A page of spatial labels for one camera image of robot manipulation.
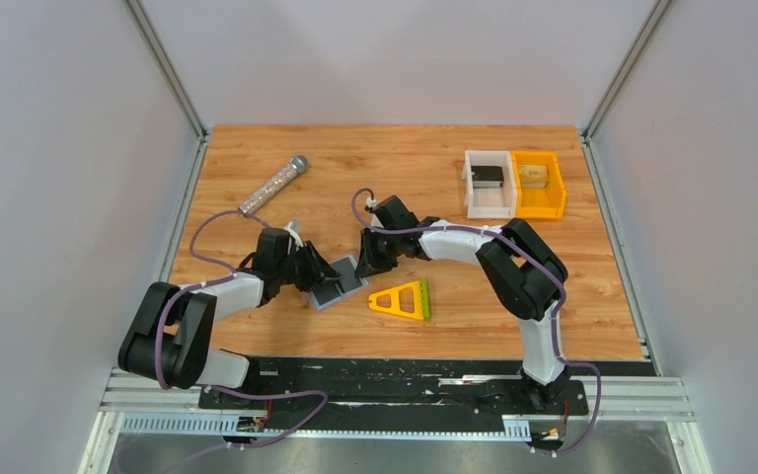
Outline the pink leather card holder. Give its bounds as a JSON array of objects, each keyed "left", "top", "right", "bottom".
[{"left": 309, "top": 255, "right": 369, "bottom": 311}]

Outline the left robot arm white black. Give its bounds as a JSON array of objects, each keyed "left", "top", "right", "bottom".
[{"left": 117, "top": 227, "right": 341, "bottom": 389}]

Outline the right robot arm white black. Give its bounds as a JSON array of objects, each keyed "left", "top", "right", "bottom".
[{"left": 355, "top": 189, "right": 569, "bottom": 409}]

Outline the black card in white bin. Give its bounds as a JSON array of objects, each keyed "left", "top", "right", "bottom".
[{"left": 470, "top": 165, "right": 504, "bottom": 189}]

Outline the yellow triangular toy block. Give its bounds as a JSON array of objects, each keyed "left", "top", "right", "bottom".
[{"left": 367, "top": 280, "right": 425, "bottom": 322}]

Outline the green toy brick strip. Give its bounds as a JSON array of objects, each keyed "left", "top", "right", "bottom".
[{"left": 418, "top": 278, "right": 430, "bottom": 321}]

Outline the silver glitter microphone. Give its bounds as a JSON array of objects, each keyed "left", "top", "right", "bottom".
[{"left": 238, "top": 155, "right": 310, "bottom": 215}]

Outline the white plastic bin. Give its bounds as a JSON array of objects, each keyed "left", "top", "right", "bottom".
[{"left": 461, "top": 150, "right": 518, "bottom": 219}]

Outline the yellow plastic bin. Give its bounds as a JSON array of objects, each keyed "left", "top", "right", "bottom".
[{"left": 510, "top": 150, "right": 568, "bottom": 220}]

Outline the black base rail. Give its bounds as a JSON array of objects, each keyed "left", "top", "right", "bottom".
[{"left": 198, "top": 355, "right": 657, "bottom": 434}]

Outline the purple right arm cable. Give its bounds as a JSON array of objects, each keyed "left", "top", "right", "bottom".
[{"left": 351, "top": 188, "right": 603, "bottom": 457}]

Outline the white slotted cable duct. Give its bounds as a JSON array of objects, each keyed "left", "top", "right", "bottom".
[{"left": 120, "top": 416, "right": 532, "bottom": 440}]

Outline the left aluminium frame post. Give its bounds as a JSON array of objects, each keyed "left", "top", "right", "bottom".
[{"left": 122, "top": 0, "right": 208, "bottom": 141}]

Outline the aluminium frame post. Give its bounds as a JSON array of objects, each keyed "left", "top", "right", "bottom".
[
  {"left": 582, "top": 0, "right": 675, "bottom": 142},
  {"left": 122, "top": 0, "right": 208, "bottom": 141}
]

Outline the right aluminium frame post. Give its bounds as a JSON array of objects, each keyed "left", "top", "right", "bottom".
[{"left": 582, "top": 0, "right": 675, "bottom": 142}]

